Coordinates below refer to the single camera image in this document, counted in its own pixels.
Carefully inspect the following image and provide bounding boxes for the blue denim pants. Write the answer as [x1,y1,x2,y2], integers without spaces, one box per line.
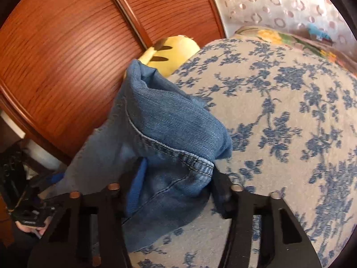
[60,59,233,253]

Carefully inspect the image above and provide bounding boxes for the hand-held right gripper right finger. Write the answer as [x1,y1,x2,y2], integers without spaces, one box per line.
[210,169,322,268]

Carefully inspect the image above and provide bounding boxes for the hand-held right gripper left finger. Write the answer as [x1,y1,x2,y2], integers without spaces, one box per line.
[28,156,148,268]

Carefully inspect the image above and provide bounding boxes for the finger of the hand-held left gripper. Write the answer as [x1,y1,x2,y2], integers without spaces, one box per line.
[30,173,65,195]

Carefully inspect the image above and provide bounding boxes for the colourful floral pillow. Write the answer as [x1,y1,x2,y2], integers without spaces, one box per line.
[234,26,357,77]

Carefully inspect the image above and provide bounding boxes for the light blue cloth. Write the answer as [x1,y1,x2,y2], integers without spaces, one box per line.
[307,24,331,41]

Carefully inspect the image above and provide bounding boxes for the circle-patterned sheer curtain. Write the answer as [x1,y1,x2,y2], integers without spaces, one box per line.
[206,0,349,46]

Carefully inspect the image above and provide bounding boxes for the person's left hand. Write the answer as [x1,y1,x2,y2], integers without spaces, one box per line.
[15,217,52,238]

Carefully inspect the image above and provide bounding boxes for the yellow plush toy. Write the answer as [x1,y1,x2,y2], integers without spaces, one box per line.
[138,35,201,77]

